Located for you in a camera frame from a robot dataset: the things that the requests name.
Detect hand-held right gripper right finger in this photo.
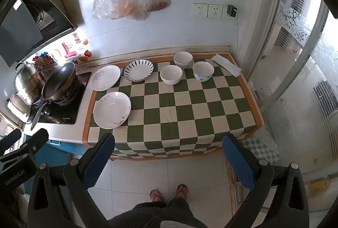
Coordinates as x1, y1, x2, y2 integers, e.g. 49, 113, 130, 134
222, 134, 310, 228

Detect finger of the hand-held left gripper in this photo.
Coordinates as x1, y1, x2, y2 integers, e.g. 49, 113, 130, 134
0, 129, 22, 151
4, 128, 49, 163

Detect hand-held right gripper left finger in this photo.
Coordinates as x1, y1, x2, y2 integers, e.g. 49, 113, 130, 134
26, 133, 116, 228

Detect white bowl with black rim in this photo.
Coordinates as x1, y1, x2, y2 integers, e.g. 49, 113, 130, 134
173, 51, 193, 69

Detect blue kitchen cabinet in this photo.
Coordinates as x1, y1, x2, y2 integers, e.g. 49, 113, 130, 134
23, 138, 87, 202

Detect black gas stove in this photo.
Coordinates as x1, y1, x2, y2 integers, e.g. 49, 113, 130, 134
26, 72, 93, 125

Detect white plate with pink flowers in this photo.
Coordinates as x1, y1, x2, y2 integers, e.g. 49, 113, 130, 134
93, 91, 132, 129

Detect stainless steel pot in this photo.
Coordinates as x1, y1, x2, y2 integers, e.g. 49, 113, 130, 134
14, 62, 44, 105

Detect red flip-flop sandal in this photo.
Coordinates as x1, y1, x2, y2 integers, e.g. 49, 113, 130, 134
175, 184, 188, 199
150, 189, 164, 202

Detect steel frying pan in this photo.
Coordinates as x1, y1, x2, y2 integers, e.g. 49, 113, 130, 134
30, 62, 78, 131

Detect green white checkered tablecloth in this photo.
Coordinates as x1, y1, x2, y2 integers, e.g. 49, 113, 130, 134
82, 52, 264, 161

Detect person's dark trousers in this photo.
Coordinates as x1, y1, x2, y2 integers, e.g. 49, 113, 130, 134
108, 196, 209, 228

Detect white plate with faint flower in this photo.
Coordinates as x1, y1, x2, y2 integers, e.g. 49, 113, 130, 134
90, 65, 121, 91

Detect white bowl with blue print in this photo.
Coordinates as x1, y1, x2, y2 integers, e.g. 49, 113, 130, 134
192, 61, 214, 83

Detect folded white paper towel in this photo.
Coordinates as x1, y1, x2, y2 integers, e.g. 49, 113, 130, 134
211, 54, 242, 76

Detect white plate with black stripes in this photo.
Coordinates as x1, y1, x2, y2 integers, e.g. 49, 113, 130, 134
124, 59, 154, 82

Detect frosted glass sliding door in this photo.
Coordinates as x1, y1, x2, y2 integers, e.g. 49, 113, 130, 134
247, 0, 338, 191

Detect plain white bowl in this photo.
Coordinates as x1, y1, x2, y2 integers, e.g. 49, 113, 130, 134
160, 65, 183, 85

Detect black range hood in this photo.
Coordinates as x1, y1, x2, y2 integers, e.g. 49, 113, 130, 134
0, 0, 78, 67

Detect colourful wall sticker cluster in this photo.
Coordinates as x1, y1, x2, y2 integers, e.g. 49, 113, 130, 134
32, 52, 58, 70

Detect pink letter wall sticker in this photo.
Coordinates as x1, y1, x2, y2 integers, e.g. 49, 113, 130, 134
61, 42, 81, 60

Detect white wall socket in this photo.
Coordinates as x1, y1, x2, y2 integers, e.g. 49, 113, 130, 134
193, 3, 208, 18
208, 4, 223, 19

